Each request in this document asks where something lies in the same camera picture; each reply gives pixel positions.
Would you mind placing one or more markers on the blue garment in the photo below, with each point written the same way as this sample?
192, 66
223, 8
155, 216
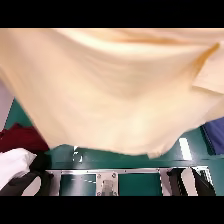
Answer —
216, 134

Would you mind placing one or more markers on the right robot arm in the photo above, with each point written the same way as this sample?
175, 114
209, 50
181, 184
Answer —
186, 181

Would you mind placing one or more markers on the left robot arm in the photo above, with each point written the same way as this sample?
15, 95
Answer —
23, 185

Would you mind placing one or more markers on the dark red garment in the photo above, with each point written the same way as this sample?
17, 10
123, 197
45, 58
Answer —
20, 137

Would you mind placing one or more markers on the cream T-shirt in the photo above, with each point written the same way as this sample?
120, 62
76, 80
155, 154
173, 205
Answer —
100, 86

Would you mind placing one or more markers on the white garment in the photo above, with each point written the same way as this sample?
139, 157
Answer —
12, 164

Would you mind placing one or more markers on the silver frame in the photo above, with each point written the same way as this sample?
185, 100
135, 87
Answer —
106, 181

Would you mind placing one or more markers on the black garment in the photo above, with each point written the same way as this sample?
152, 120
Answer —
41, 161

